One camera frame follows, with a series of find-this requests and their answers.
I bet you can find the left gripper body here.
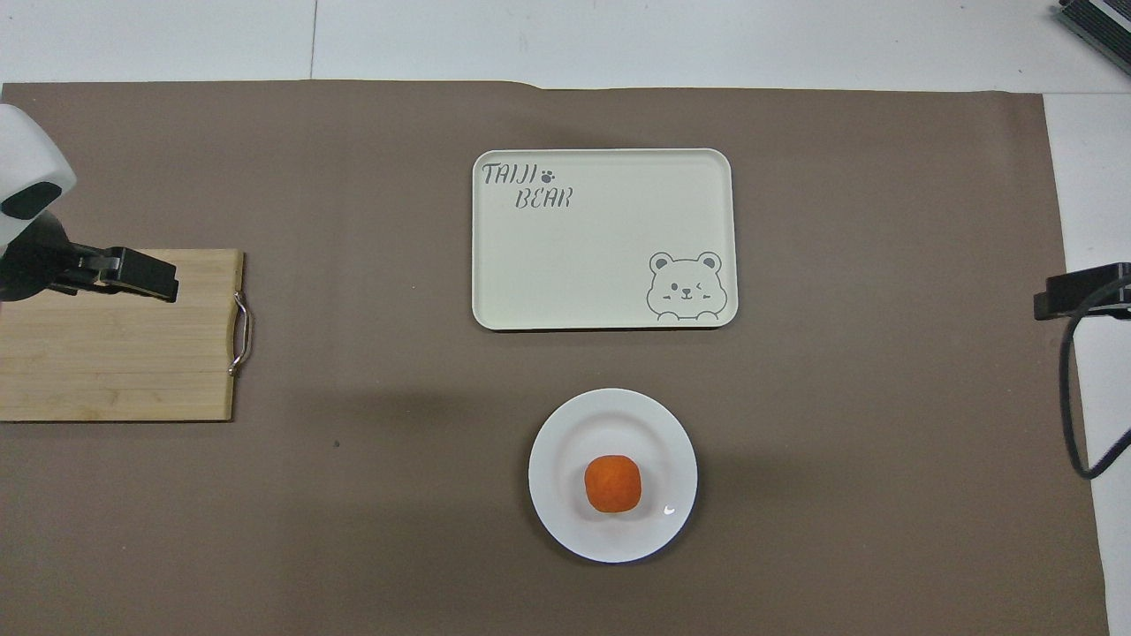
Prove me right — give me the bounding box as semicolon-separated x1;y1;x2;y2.
0;210;96;304

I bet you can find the white round plate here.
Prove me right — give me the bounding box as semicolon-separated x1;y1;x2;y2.
528;388;699;564

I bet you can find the orange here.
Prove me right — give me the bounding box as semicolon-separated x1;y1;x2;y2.
584;454;643;515

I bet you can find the bamboo cutting board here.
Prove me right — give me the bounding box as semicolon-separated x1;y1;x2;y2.
0;248;254;423

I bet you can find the cream tray with bear print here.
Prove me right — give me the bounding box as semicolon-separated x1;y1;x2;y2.
471;148;740;332

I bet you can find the black stand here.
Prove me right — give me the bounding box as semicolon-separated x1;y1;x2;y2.
1058;0;1131;51

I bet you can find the black cable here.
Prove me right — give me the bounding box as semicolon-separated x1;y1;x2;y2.
1059;274;1131;481

